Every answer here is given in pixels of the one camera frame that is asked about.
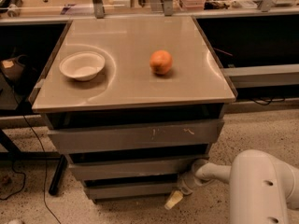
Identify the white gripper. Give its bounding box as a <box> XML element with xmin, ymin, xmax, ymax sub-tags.
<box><xmin>164</xmin><ymin>168</ymin><xmax>213</xmax><ymax>210</ymax></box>

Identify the grey bottom drawer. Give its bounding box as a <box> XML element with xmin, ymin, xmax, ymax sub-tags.
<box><xmin>84</xmin><ymin>178</ymin><xmax>177</xmax><ymax>200</ymax></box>

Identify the grey drawer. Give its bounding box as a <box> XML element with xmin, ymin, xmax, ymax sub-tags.
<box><xmin>48</xmin><ymin>119</ymin><xmax>224</xmax><ymax>154</ymax></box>
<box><xmin>69</xmin><ymin>155</ymin><xmax>208</xmax><ymax>181</ymax></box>
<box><xmin>84</xmin><ymin>178</ymin><xmax>177</xmax><ymax>200</ymax></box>

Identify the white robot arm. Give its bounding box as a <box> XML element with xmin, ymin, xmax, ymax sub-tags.
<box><xmin>164</xmin><ymin>149</ymin><xmax>299</xmax><ymax>224</ymax></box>

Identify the grey middle drawer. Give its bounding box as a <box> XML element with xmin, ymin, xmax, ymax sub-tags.
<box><xmin>69</xmin><ymin>155</ymin><xmax>208</xmax><ymax>181</ymax></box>

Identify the grey drawer cabinet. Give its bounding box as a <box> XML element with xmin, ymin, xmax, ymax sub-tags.
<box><xmin>33</xmin><ymin>17</ymin><xmax>235</xmax><ymax>188</ymax></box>

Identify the grey top drawer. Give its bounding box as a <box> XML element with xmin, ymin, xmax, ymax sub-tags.
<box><xmin>48</xmin><ymin>119</ymin><xmax>224</xmax><ymax>154</ymax></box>

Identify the black table leg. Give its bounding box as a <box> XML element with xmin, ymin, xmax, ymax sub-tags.
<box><xmin>49</xmin><ymin>155</ymin><xmax>67</xmax><ymax>196</ymax></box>

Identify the orange fruit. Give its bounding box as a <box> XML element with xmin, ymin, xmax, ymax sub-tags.
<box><xmin>149</xmin><ymin>50</ymin><xmax>173</xmax><ymax>76</ymax></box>

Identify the grey metal side shelf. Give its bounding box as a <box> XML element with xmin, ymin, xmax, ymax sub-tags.
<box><xmin>223</xmin><ymin>63</ymin><xmax>299</xmax><ymax>89</ymax></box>

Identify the white bowl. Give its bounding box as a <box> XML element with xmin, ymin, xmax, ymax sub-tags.
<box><xmin>59</xmin><ymin>51</ymin><xmax>106</xmax><ymax>81</ymax></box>

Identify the dark bag under table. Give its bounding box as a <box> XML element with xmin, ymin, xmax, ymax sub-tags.
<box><xmin>0</xmin><ymin>54</ymin><xmax>36</xmax><ymax>94</ymax></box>

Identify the black floor cable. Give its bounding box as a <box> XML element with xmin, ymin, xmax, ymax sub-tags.
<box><xmin>0</xmin><ymin>87</ymin><xmax>64</xmax><ymax>224</ymax></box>

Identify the grey metal post left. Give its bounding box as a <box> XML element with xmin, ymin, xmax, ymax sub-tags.
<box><xmin>93</xmin><ymin>0</ymin><xmax>105</xmax><ymax>19</ymax></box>

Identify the grey metal post middle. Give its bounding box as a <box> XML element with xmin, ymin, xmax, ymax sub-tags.
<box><xmin>164</xmin><ymin>0</ymin><xmax>173</xmax><ymax>16</ymax></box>

